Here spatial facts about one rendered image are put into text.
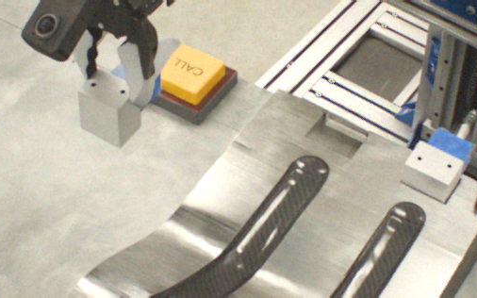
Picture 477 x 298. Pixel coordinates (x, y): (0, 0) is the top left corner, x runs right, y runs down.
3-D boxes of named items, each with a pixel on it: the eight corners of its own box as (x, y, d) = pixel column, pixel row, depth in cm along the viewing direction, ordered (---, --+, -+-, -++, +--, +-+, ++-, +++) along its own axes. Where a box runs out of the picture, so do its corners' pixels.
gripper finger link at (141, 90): (194, 84, 109) (174, 7, 103) (158, 123, 105) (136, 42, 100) (169, 77, 110) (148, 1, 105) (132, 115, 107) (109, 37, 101)
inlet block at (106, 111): (156, 52, 118) (156, 13, 114) (196, 70, 116) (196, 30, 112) (80, 128, 110) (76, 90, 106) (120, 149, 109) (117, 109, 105)
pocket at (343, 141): (323, 134, 117) (326, 108, 115) (368, 156, 116) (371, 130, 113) (302, 162, 115) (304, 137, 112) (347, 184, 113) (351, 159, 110)
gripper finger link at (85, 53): (122, 57, 112) (136, -4, 105) (86, 91, 109) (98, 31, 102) (98, 41, 113) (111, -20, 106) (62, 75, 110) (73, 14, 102)
